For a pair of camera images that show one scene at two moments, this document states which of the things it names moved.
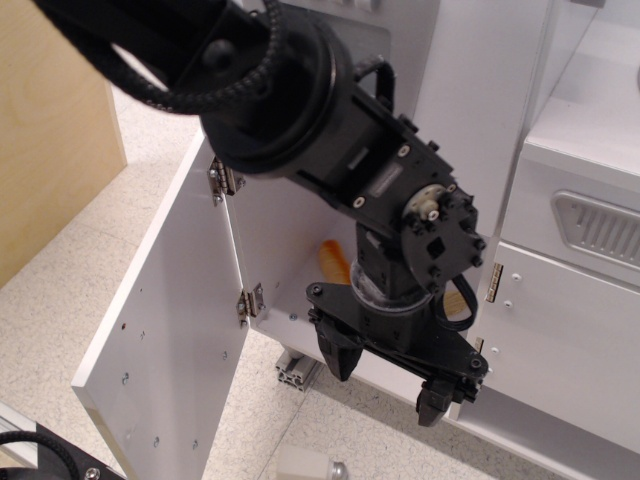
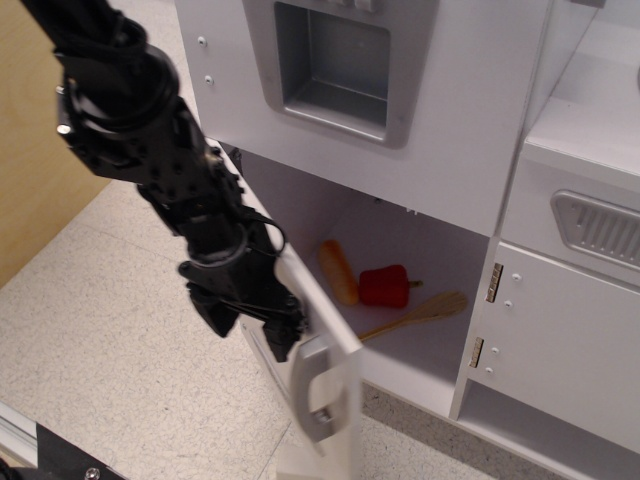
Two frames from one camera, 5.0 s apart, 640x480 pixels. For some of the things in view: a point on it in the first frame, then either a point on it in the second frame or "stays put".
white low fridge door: (157, 377) to (311, 397)
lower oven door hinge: (478, 343) stays put
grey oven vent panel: (598, 227) stays put
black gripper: (388, 313) to (239, 264)
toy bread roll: (334, 264) stays put
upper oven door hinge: (494, 283) stays put
